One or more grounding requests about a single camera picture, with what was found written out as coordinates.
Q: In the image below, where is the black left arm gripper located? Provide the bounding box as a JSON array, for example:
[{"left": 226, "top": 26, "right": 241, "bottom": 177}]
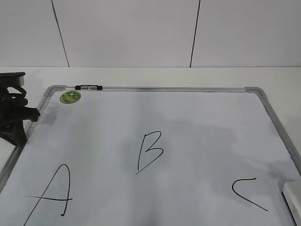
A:
[{"left": 0, "top": 86, "right": 40, "bottom": 145}]

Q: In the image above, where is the white whiteboard eraser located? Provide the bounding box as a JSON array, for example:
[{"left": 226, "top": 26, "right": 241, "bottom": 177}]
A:
[{"left": 282, "top": 180, "right": 301, "bottom": 226}]

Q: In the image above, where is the green round magnet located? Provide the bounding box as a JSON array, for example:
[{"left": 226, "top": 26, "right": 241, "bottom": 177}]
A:
[{"left": 60, "top": 90, "right": 81, "bottom": 104}]

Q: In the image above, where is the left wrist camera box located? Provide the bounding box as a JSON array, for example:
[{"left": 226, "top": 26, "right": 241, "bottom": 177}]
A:
[{"left": 0, "top": 72, "right": 25, "bottom": 87}]

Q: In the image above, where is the whiteboard with aluminium frame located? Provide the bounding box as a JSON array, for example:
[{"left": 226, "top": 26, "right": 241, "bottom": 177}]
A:
[{"left": 0, "top": 86, "right": 301, "bottom": 226}]

